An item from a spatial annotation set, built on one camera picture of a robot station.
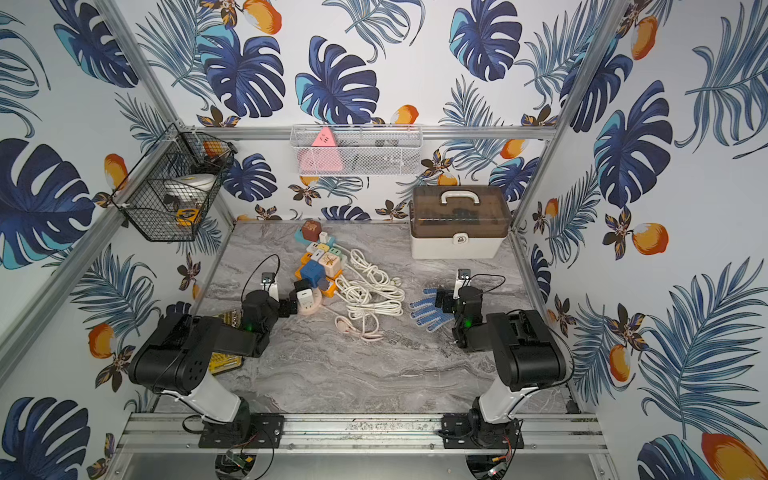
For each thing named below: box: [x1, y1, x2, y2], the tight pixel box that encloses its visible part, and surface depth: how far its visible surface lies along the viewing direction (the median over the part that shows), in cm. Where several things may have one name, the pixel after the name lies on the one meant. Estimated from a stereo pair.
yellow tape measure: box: [176, 208, 200, 226], surface depth 83 cm
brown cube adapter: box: [302, 220, 322, 242], surface depth 112 cm
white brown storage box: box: [409, 185, 512, 259], surface depth 100 cm
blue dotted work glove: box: [409, 288, 455, 333], surface depth 97 cm
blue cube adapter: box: [300, 259, 325, 287], surface depth 99 cm
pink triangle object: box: [298, 127, 344, 173], surface depth 92 cm
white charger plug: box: [296, 288, 314, 310], surface depth 92 cm
